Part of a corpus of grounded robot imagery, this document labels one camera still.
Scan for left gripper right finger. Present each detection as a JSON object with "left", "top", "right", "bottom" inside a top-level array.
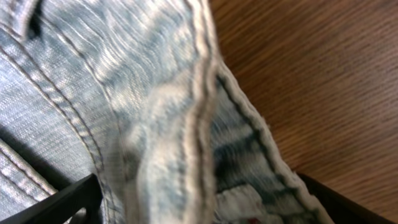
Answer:
[{"left": 298, "top": 174, "right": 394, "bottom": 224}]

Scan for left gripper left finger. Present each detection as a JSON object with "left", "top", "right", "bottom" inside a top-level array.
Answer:
[{"left": 1, "top": 174, "right": 103, "bottom": 224}]

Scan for light blue denim shorts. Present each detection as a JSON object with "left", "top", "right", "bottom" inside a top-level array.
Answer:
[{"left": 1, "top": 0, "right": 331, "bottom": 223}]

